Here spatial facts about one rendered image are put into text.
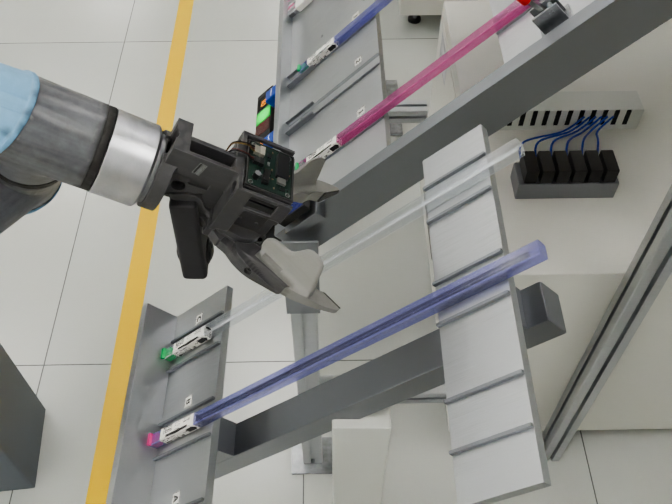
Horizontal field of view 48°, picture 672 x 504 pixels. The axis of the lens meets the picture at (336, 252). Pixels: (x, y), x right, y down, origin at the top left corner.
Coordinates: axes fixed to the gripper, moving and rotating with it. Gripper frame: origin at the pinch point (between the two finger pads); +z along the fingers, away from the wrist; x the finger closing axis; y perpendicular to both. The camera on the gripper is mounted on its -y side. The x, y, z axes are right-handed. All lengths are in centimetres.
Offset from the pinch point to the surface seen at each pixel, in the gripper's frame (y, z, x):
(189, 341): -23.2, -6.2, -0.3
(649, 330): -14, 69, 20
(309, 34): -18, 5, 60
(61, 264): -116, -12, 68
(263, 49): -92, 28, 155
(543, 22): 20.7, 13.6, 22.8
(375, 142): -5.1, 9.1, 25.0
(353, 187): -8.8, 7.9, 19.4
